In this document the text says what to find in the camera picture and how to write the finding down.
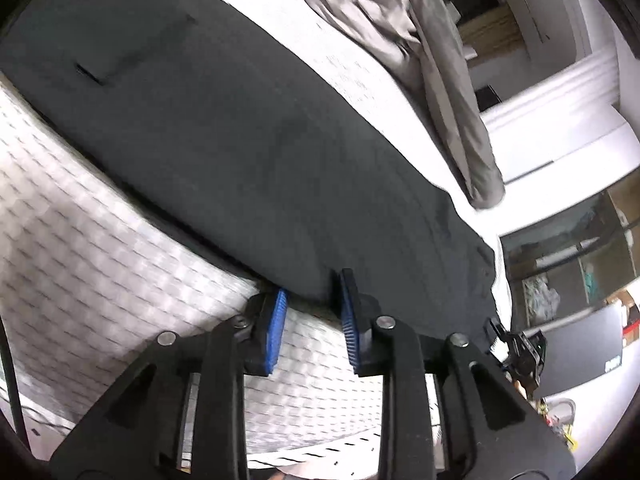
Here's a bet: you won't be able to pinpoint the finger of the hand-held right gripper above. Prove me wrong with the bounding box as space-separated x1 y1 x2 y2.
484 317 508 351

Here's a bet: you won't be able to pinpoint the white curtain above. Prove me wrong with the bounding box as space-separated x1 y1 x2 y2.
477 50 626 136

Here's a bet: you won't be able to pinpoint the black pants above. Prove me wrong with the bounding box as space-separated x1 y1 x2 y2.
0 0 501 351

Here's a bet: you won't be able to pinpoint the olive curtain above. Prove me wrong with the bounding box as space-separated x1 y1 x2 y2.
460 7 521 53

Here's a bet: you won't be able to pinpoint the white honeycomb mattress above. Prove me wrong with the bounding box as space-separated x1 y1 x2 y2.
0 0 513 471

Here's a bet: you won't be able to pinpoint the light grey crumpled blanket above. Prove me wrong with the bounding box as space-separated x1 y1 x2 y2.
257 0 423 83

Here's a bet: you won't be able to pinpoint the black monitor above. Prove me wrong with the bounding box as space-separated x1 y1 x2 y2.
522 305 623 401

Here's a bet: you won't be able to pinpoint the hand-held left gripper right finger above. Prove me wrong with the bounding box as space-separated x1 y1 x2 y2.
340 267 576 480

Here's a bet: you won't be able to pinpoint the dark open wardrobe shelf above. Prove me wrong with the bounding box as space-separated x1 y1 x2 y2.
500 180 640 331

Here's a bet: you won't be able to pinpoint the dark grey duvet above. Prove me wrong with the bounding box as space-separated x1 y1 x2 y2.
390 0 506 209

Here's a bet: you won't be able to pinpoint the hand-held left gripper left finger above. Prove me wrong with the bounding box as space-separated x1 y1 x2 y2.
50 287 290 480

